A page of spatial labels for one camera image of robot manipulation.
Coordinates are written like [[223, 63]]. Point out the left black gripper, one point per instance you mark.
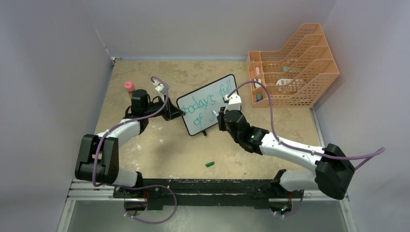
[[170, 111]]

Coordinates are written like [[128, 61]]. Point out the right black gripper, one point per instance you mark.
[[222, 127]]

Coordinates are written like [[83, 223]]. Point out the white whiteboard with black frame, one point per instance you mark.
[[198, 104]]

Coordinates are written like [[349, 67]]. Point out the green marker cap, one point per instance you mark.
[[210, 164]]

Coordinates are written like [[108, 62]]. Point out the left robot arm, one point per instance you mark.
[[98, 157]]

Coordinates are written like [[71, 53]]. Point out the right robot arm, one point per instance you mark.
[[327, 169]]

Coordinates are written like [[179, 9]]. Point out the blue capped small bottle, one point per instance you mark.
[[259, 97]]

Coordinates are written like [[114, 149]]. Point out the pink capped spice bottle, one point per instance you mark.
[[129, 86]]

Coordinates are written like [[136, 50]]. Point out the orange plastic file organizer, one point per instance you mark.
[[306, 55]]

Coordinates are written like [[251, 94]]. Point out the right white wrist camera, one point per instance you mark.
[[233, 102]]

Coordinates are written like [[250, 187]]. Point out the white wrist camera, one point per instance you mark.
[[233, 102], [162, 90]]

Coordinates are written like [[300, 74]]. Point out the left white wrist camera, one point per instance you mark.
[[162, 90]]

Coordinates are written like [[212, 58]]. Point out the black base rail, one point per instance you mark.
[[256, 193]]

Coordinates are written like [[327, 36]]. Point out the aluminium frame rail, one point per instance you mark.
[[83, 190]]

